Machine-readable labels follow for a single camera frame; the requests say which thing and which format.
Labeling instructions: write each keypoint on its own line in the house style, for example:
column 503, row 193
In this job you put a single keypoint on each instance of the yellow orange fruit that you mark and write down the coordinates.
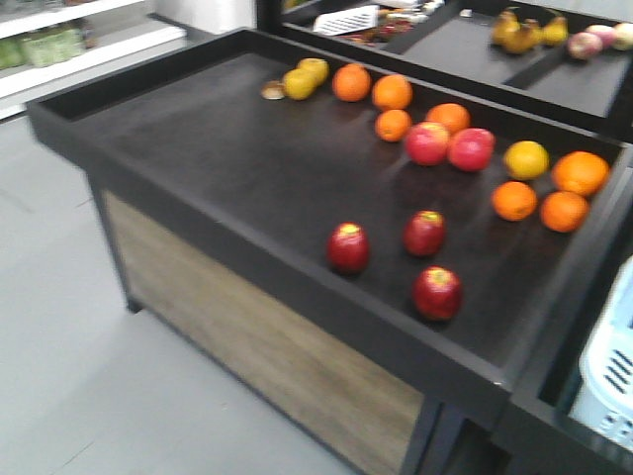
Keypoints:
column 526, row 160

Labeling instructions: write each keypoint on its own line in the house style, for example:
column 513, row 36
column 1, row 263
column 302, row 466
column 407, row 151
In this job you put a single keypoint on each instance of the white store shelving unit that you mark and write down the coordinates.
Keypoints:
column 49, row 45

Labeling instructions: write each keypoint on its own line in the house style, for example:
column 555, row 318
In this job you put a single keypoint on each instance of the orange back left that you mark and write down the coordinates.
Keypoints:
column 351, row 83

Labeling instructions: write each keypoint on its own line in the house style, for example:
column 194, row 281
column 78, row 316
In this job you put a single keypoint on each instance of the brown pears group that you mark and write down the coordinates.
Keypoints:
column 515, row 37

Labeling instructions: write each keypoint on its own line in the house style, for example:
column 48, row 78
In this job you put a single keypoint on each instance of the small orange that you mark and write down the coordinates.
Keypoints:
column 563, row 211
column 514, row 201
column 392, row 126

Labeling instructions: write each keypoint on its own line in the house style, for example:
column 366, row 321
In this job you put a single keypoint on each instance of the pink apple back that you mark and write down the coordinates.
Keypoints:
column 584, row 45

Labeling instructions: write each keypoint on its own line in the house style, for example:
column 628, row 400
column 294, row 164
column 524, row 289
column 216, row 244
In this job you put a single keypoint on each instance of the orange back middle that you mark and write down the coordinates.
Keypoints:
column 392, row 92

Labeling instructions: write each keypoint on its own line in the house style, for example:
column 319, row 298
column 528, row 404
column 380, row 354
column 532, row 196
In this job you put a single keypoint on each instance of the light red apple right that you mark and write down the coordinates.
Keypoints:
column 471, row 149

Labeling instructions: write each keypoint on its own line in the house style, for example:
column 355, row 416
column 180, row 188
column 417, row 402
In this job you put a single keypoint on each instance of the dark red apple front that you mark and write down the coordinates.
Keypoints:
column 437, row 293

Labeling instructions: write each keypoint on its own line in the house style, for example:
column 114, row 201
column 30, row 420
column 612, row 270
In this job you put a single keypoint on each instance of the orange behind red apples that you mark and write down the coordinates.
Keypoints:
column 452, row 116

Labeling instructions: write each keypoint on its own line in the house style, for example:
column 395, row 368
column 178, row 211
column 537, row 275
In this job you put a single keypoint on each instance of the small orange front left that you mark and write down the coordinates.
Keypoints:
column 514, row 201

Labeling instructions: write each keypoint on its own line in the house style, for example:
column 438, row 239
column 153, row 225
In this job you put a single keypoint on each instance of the white perforated tray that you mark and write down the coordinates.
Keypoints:
column 347, row 21

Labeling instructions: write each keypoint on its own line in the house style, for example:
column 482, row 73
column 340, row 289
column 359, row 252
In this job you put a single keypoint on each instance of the black wood display table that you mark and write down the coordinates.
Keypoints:
column 218, row 204

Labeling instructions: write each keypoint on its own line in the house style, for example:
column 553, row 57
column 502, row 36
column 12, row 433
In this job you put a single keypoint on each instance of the black right display table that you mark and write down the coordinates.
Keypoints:
column 537, row 431

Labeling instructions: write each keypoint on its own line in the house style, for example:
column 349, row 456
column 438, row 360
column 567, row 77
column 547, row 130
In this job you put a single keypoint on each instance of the dark red apple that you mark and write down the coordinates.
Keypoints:
column 348, row 248
column 424, row 233
column 437, row 293

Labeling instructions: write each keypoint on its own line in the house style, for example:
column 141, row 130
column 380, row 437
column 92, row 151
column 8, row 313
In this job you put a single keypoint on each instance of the large orange with nub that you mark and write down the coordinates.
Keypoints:
column 580, row 172

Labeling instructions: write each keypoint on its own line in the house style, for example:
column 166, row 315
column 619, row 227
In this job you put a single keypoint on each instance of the dark red apple middle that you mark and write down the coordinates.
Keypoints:
column 424, row 233

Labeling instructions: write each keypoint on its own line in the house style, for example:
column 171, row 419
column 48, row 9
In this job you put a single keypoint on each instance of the dark red apple left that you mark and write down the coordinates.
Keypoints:
column 348, row 248

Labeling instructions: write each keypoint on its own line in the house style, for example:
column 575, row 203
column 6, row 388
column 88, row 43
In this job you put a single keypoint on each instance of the light red apple left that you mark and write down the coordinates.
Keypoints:
column 427, row 143

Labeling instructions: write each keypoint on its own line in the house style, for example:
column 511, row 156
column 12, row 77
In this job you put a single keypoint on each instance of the black back display table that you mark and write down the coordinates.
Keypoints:
column 452, row 47

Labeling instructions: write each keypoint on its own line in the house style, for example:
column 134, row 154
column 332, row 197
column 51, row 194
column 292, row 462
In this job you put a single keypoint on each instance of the light blue plastic basket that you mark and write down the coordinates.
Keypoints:
column 604, row 400

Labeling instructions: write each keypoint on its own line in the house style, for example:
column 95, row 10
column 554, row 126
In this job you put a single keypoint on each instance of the yellow pear fruit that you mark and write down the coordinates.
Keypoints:
column 299, row 84

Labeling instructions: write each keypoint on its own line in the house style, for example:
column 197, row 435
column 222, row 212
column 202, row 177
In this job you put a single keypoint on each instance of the small orange front right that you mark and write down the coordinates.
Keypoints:
column 563, row 211

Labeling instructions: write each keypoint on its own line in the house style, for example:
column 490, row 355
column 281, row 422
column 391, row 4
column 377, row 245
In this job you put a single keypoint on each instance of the light red apple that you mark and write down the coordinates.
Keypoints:
column 427, row 143
column 471, row 149

